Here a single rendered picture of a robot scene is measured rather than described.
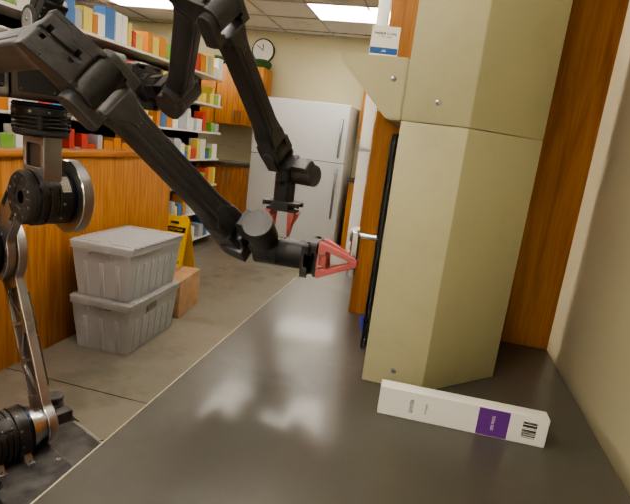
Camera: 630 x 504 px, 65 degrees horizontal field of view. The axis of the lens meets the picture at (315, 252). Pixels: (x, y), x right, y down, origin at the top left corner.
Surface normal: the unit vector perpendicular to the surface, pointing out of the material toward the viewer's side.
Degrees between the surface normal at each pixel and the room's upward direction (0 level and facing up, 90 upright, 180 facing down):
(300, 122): 90
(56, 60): 73
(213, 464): 0
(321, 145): 90
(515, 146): 90
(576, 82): 90
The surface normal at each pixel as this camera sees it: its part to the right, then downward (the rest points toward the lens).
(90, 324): -0.23, 0.28
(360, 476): 0.12, -0.97
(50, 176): 0.80, 0.22
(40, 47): 0.56, -0.05
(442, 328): 0.51, 0.25
